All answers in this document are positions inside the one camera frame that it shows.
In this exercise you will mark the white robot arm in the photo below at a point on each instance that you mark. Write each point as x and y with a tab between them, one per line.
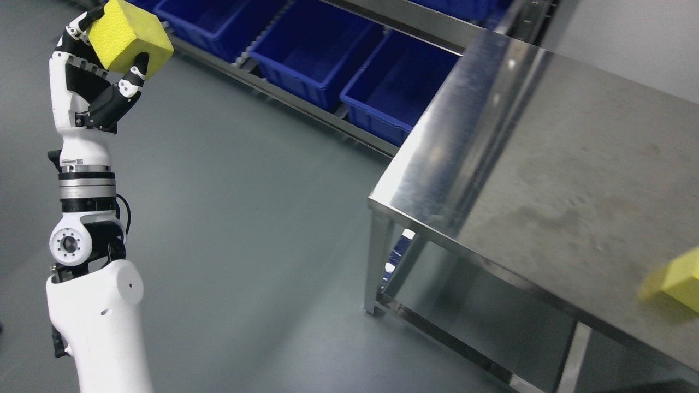
94	293

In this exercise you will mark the notched yellow foam block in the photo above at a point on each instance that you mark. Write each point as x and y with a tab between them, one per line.
123	32

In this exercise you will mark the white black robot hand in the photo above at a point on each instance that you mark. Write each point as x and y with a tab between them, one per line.
86	106

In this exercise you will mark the stainless steel table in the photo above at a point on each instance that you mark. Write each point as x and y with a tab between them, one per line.
570	183

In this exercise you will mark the blue plastic bin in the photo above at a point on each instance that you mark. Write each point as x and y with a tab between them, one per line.
314	49
222	28
393	88

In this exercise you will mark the yellow foam cube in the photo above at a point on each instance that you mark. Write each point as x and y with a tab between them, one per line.
675	282

